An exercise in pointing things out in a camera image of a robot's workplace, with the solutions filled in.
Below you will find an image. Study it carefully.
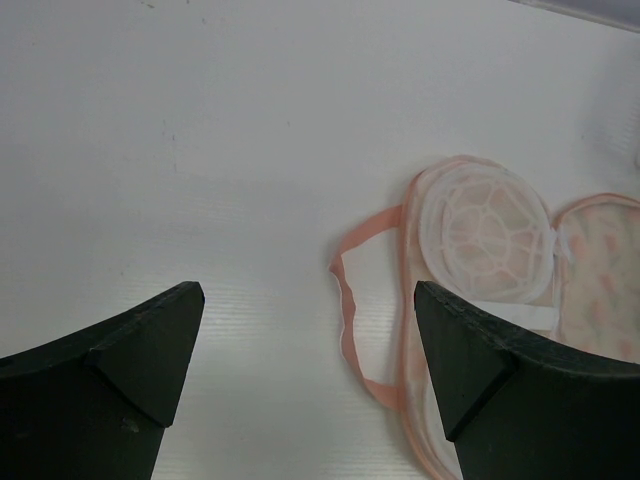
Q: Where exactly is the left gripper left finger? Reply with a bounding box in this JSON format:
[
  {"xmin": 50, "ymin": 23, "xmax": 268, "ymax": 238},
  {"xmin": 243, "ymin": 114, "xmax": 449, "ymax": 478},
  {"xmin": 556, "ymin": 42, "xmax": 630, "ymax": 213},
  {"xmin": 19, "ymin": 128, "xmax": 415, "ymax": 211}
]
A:
[{"xmin": 1, "ymin": 281, "xmax": 204, "ymax": 479}]

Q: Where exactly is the floral mesh laundry bag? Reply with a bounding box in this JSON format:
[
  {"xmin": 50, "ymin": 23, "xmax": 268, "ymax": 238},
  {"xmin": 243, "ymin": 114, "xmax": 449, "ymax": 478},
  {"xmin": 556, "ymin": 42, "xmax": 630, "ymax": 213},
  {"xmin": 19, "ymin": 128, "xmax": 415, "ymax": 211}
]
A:
[{"xmin": 330, "ymin": 156, "xmax": 639, "ymax": 479}]

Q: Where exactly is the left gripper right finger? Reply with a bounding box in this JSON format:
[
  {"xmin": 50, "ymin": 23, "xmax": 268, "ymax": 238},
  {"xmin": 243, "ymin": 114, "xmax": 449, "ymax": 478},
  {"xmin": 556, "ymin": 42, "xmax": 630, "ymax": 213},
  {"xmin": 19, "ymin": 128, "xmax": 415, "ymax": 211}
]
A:
[{"xmin": 414, "ymin": 281, "xmax": 639, "ymax": 479}]

